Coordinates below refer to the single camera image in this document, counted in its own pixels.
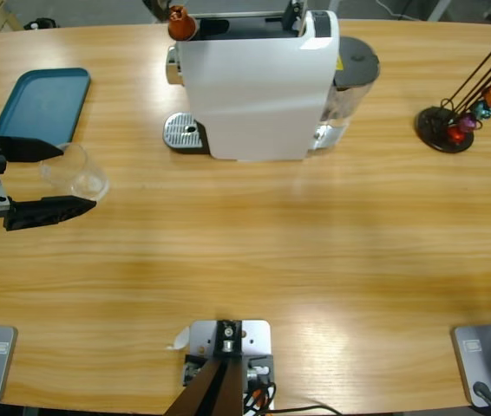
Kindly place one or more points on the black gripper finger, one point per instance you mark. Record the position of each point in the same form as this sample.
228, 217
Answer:
159, 6

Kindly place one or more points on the white capsule coffee machine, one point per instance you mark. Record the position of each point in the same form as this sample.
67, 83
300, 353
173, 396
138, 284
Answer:
250, 86

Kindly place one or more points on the red coffee capsule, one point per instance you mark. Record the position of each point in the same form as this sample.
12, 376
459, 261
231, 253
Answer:
456, 135

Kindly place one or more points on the purple coffee capsule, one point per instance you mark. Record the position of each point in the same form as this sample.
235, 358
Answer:
466, 125

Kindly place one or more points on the teal coffee capsule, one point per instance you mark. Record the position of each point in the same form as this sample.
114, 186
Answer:
482, 109

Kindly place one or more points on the clear plastic cup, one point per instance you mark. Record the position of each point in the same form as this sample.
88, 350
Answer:
89, 184

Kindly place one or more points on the teal plastic tray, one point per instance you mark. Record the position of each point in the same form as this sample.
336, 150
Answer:
41, 104

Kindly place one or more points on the small black floor object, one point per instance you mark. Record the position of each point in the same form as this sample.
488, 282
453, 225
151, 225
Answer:
43, 24

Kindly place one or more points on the white metal table leg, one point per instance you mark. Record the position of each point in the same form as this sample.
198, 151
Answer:
334, 4
438, 8

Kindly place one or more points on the curled white tape piece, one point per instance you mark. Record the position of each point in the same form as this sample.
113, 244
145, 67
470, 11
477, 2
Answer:
181, 340

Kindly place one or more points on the black capsule holder with rods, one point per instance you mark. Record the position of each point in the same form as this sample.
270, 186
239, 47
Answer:
434, 125

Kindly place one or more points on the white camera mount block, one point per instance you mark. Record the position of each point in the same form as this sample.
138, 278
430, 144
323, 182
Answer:
256, 336

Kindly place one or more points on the dark camera post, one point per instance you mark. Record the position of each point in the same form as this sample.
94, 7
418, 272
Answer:
215, 390

